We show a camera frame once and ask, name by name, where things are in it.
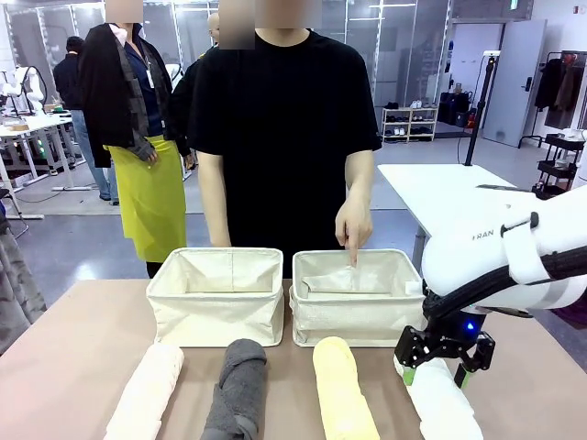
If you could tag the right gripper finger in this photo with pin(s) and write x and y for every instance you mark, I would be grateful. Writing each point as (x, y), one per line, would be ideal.
(410, 350)
(481, 357)

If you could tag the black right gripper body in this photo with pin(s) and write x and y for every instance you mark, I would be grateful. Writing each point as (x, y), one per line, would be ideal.
(454, 334)

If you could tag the white towel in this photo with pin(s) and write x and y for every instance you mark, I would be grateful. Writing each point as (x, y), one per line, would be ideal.
(445, 403)

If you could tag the yellow towel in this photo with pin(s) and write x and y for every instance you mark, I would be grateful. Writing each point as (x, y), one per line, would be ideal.
(341, 394)

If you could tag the grey towel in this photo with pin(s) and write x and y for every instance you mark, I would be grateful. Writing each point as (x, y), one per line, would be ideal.
(236, 389)

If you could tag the cream towel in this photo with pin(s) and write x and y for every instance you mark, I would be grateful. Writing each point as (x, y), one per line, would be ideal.
(147, 394)

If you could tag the person's right forearm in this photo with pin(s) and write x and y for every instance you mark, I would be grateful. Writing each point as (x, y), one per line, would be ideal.
(218, 215)

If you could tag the person's left forearm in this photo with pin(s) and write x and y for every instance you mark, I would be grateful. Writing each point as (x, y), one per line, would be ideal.
(361, 179)

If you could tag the person's left hand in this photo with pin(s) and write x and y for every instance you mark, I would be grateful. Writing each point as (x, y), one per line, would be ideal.
(353, 224)

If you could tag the cream fabric basket with label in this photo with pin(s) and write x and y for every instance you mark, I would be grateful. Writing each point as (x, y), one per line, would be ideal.
(348, 316)

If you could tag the purple cloth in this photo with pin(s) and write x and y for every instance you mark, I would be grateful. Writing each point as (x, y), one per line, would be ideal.
(575, 316)

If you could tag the white table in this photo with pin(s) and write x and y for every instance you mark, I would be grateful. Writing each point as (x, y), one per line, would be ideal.
(440, 192)

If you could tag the black utility cart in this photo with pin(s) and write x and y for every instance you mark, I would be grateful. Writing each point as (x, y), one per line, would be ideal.
(557, 165)

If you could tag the wooden shoe rack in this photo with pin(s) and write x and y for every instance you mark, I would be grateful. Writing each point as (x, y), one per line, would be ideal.
(410, 124)

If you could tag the black tripod pole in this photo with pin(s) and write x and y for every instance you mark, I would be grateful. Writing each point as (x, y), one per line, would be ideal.
(477, 114)

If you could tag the black bags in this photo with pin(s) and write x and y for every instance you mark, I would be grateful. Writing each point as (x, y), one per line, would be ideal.
(454, 107)

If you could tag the grey door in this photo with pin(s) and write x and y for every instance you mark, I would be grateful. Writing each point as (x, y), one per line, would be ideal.
(513, 101)

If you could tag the person in black t-shirt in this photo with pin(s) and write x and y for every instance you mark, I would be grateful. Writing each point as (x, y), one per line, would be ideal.
(284, 137)

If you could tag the clothes rack with dark coats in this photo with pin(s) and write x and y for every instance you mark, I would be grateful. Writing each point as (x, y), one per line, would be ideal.
(557, 87)

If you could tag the yellow apron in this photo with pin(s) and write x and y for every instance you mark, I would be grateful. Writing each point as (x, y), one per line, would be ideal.
(147, 192)

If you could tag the bald mannequin head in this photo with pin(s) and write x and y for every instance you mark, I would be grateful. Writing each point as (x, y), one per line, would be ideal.
(213, 27)

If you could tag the mannequin in black jacket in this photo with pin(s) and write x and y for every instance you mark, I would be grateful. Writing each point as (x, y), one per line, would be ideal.
(110, 91)

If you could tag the grey blanket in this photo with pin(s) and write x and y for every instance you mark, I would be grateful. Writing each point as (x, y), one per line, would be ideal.
(14, 284)

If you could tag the white background desk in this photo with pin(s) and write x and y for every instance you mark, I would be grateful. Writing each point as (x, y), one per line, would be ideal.
(41, 123)

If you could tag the person in jeans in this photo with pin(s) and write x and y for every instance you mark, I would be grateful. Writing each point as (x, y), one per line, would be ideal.
(69, 82)

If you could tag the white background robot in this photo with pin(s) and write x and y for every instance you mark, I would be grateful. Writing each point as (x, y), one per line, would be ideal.
(32, 87)

